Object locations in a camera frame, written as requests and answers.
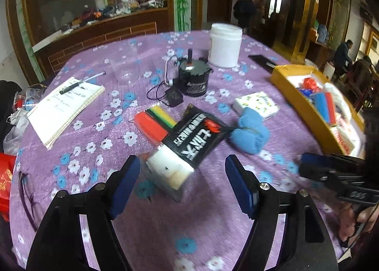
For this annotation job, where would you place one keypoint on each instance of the yellow cardboard box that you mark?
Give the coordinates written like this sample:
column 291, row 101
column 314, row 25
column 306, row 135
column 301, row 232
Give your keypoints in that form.
column 299, row 99

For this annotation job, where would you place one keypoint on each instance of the red yellow green cloth pack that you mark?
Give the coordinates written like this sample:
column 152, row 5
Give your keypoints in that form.
column 148, row 127

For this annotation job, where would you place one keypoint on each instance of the black phone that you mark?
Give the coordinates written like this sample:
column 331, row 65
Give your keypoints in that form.
column 260, row 61

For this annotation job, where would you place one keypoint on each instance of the red gift bag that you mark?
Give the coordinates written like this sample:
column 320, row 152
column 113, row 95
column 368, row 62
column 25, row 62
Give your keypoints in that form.
column 6, row 182

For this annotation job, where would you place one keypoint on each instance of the wooden counter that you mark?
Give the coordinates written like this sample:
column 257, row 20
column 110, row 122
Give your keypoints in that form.
column 118, row 25

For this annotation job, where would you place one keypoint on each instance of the white bucket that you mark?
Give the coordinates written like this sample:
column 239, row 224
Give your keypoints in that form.
column 328, row 71

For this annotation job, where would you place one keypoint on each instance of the dark jacket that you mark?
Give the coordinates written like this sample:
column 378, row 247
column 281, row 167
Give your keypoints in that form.
column 7, row 105

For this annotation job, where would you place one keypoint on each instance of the black and silver pen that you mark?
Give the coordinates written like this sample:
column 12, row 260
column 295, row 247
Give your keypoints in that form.
column 94, row 76

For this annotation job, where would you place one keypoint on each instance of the small blue and white bag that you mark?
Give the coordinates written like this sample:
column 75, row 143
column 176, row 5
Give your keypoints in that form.
column 303, row 92

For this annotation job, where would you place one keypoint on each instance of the black label cotton pad bag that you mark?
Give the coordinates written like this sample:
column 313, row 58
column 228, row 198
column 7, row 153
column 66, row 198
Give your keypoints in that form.
column 192, row 138

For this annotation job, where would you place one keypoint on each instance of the light blue towel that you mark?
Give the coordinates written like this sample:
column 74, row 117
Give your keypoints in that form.
column 250, row 135

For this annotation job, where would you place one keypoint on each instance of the person's right hand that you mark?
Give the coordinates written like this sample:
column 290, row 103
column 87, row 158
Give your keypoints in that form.
column 346, row 223

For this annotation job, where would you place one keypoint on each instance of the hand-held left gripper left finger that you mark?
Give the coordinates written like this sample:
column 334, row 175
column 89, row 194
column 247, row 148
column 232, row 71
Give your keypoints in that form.
column 125, row 188

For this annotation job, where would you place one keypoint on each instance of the blue and orange cloth pack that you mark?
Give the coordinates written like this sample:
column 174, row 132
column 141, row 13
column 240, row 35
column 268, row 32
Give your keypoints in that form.
column 322, row 108

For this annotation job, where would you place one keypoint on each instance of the white jug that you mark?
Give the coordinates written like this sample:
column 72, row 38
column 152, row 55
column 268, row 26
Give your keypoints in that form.
column 100, row 1

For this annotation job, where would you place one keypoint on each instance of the white plastic jar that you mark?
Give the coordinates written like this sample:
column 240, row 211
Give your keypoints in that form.
column 225, row 49

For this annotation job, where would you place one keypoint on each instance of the purple floral tablecloth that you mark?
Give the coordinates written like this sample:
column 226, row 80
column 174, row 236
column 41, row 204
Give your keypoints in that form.
column 165, row 229

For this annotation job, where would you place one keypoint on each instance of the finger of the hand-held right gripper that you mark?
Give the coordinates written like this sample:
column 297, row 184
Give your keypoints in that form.
column 316, row 174
column 314, row 159

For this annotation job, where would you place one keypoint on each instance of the white paper notepad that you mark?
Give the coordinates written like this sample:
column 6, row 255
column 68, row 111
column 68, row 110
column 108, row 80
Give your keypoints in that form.
column 59, row 114

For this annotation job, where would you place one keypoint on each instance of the white printed tissue packet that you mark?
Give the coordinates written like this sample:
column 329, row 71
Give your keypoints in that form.
column 260, row 103

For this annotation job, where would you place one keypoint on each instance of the white plastic bag red print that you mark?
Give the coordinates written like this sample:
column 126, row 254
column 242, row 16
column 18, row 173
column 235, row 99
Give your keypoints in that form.
column 340, row 102

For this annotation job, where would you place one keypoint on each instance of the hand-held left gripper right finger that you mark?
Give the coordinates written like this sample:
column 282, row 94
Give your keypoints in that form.
column 241, row 185

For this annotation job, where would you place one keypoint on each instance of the clear plastic bag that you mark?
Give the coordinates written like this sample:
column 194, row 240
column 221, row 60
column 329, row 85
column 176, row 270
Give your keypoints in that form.
column 16, row 135

